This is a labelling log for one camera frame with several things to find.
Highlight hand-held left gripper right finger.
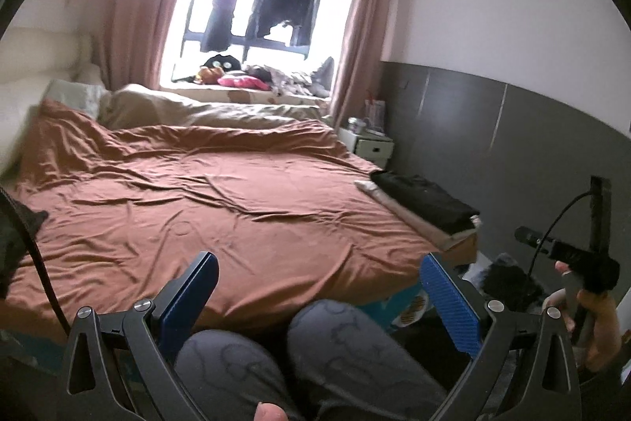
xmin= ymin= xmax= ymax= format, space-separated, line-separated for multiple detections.
xmin=419 ymin=252 xmax=583 ymax=421

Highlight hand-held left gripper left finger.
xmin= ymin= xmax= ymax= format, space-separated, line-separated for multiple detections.
xmin=63 ymin=251 xmax=220 ymax=421

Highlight black button shirt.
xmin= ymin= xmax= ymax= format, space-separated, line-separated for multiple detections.
xmin=370 ymin=171 xmax=481 ymax=237

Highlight pile of clothes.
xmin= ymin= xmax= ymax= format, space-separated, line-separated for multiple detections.
xmin=244 ymin=56 xmax=337 ymax=97

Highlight person's right hand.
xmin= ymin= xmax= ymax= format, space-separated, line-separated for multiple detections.
xmin=543 ymin=260 xmax=624 ymax=373

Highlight person's left hand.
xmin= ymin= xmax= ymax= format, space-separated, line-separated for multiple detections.
xmin=254 ymin=402 xmax=289 ymax=421

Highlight black cloth on rug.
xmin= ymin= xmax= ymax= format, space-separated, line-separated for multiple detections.
xmin=480 ymin=264 xmax=546 ymax=311

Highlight person's left leg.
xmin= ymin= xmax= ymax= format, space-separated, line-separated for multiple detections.
xmin=175 ymin=327 xmax=307 ymax=421

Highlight brown duvet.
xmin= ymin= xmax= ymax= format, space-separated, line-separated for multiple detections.
xmin=0 ymin=98 xmax=444 ymax=339

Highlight white nightstand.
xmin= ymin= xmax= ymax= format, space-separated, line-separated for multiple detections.
xmin=338 ymin=127 xmax=395 ymax=171

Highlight beige blanket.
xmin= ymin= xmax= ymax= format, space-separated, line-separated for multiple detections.
xmin=99 ymin=83 xmax=337 ymax=132

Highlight dark folded cloth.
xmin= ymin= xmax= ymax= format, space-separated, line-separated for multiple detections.
xmin=0 ymin=196 xmax=50 ymax=299

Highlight pink plush toy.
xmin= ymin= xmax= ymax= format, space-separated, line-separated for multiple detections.
xmin=218 ymin=73 xmax=265 ymax=89

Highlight white pillow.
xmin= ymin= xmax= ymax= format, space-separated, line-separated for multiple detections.
xmin=47 ymin=78 xmax=112 ymax=117

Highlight black plush toy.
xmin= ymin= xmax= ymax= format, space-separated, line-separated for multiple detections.
xmin=204 ymin=53 xmax=243 ymax=73

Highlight window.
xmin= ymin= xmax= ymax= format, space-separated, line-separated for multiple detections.
xmin=160 ymin=0 xmax=366 ymax=97

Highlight cream padded headboard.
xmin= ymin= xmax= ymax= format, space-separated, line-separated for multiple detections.
xmin=0 ymin=26 xmax=105 ymax=178

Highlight dark hanging garment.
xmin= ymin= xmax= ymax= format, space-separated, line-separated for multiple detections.
xmin=201 ymin=0 xmax=244 ymax=53

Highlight dark hanging shorts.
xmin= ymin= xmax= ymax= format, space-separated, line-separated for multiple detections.
xmin=245 ymin=0 xmax=324 ymax=48

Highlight black cable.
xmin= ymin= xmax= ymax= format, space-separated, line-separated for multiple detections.
xmin=527 ymin=190 xmax=595 ymax=276
xmin=0 ymin=187 xmax=71 ymax=334

